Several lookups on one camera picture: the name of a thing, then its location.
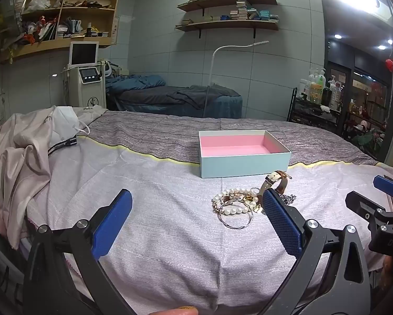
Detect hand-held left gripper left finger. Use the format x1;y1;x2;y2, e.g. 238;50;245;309
23;188;133;315

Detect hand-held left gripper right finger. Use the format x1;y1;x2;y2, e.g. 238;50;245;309
262;188;371;315

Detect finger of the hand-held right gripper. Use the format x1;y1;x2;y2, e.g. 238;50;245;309
345;191;393;224
374;175;393;201

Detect silver chain necklace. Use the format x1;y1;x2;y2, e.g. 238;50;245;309
277;193;297;207

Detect chunky gold ring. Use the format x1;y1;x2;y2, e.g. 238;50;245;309
245;196;263;213

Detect thin silver bangle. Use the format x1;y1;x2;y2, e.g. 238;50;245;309
219;203;255;230

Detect wristwatch with tan strap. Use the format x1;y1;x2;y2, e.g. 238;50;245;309
258;170;293;201

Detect large bead pearl bracelet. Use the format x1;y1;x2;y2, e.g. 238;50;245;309
220;204;253;216

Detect small bead pearl bracelet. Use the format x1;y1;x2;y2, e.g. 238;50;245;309
212;188;261;204

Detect light blue box pink lining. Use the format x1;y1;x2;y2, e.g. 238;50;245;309
198;130;292;179

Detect person's right hand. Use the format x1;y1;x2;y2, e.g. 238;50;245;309
382;255;393;281

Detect person's left hand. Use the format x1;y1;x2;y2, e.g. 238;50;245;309
157;306;198;315

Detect green potted plant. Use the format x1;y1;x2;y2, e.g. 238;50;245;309
352;127;386;155

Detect black storage cart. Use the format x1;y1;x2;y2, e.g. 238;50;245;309
287;87;344;136

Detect white face mask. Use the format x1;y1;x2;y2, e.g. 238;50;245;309
49;106;91;143

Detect pale pink cloth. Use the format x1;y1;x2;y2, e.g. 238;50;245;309
0;105;107;250

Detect group of plastic bottles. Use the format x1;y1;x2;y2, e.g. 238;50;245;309
296;67;344;112

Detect massage bed with dark cover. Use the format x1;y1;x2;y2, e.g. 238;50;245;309
106;75;243;119

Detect white beauty machine with screen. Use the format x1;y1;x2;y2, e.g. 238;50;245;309
63;41;107;109

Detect dark blue blanket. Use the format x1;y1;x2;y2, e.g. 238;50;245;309
106;75;167;93

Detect grey blanket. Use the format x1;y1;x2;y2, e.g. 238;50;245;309
165;85;240;106

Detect white floor lamp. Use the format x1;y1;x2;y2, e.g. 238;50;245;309
201;40;270;119

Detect pile of books and boxes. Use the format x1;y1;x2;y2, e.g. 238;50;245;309
57;16;110;39

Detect pile of colourful clutter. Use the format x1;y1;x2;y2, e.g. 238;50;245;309
1;16;58;46

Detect white plastic bag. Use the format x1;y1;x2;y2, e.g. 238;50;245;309
26;0;51;11

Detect black cable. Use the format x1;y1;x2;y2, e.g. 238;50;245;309
47;138;78;155

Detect white device with hoses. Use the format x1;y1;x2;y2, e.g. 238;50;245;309
98;58;122;80

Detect wooden wall shelf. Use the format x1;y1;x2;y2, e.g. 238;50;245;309
177;0;278;11
175;19;280;39

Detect wall shelves with books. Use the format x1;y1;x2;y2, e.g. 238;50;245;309
181;0;280;25

